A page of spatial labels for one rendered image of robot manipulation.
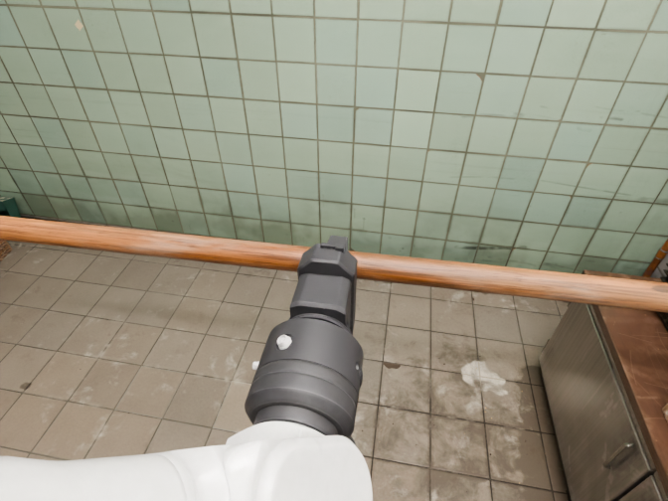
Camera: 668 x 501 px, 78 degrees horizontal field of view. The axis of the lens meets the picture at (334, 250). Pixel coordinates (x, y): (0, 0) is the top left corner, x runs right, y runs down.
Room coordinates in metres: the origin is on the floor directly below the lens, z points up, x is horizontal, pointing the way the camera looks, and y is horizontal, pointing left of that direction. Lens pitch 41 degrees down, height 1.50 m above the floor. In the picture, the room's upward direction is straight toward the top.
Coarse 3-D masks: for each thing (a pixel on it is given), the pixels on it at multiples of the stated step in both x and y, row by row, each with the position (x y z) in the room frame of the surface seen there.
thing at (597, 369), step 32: (576, 320) 0.87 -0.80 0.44; (608, 320) 0.75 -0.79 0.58; (640, 320) 0.75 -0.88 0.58; (544, 352) 0.93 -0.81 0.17; (576, 352) 0.78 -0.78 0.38; (608, 352) 0.68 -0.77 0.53; (640, 352) 0.64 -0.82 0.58; (544, 384) 0.89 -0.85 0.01; (576, 384) 0.70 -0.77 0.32; (608, 384) 0.60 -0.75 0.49; (640, 384) 0.55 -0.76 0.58; (576, 416) 0.62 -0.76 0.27; (608, 416) 0.54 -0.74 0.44; (640, 416) 0.47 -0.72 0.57; (576, 448) 0.55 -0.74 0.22; (608, 448) 0.47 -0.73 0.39; (640, 448) 0.42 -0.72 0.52; (576, 480) 0.47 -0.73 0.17; (608, 480) 0.41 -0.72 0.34; (640, 480) 0.37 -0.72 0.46
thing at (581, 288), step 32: (0, 224) 0.40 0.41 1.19; (32, 224) 0.40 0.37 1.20; (64, 224) 0.39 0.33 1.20; (160, 256) 0.36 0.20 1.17; (192, 256) 0.35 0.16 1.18; (224, 256) 0.34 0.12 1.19; (256, 256) 0.34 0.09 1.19; (288, 256) 0.34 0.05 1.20; (384, 256) 0.33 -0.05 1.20; (448, 288) 0.31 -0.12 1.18; (480, 288) 0.30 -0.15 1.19; (512, 288) 0.29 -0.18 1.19; (544, 288) 0.29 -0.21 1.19; (576, 288) 0.29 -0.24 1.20; (608, 288) 0.28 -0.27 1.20; (640, 288) 0.28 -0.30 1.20
